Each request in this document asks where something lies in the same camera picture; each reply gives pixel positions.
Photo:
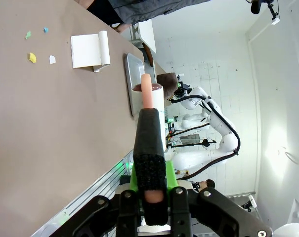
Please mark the green paper scrap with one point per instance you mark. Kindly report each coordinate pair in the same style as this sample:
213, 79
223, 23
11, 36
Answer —
28, 35

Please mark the white paper scrap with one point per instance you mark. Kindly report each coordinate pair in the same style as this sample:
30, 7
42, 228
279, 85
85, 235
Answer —
52, 59

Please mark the aluminium table frame rail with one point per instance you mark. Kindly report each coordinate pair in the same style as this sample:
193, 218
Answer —
95, 187

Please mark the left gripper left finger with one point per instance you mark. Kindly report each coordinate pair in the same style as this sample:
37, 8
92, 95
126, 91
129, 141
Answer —
128, 212

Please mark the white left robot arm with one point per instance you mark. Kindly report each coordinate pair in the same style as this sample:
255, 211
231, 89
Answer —
292, 230

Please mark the dark haired background person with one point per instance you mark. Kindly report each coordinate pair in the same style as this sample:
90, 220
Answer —
209, 184

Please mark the blue paper scrap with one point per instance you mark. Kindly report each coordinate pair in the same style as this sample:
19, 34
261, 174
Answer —
46, 30

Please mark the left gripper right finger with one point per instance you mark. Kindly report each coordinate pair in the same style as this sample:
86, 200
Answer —
188, 212

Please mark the white board panel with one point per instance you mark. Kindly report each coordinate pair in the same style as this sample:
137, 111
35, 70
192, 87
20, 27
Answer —
146, 34

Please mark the silver metal baking tray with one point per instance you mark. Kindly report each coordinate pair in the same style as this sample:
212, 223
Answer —
133, 71

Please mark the brown towel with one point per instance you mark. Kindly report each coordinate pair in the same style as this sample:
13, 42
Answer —
167, 82

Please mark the white paper sheet roll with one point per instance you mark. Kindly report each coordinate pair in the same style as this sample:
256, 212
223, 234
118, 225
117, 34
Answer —
87, 50

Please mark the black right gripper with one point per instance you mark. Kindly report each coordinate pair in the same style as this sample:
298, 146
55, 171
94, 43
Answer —
182, 90

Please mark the person's dark grey torso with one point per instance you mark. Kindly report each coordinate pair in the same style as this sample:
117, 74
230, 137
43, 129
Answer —
144, 8

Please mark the black ceiling microphone mount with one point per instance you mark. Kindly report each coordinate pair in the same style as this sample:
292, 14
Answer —
256, 6

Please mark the yellow paper scrap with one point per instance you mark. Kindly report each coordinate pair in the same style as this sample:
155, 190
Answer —
32, 58

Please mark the black tripod stand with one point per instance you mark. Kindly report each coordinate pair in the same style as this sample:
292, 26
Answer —
188, 143

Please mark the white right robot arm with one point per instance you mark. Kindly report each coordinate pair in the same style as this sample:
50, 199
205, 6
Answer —
224, 126

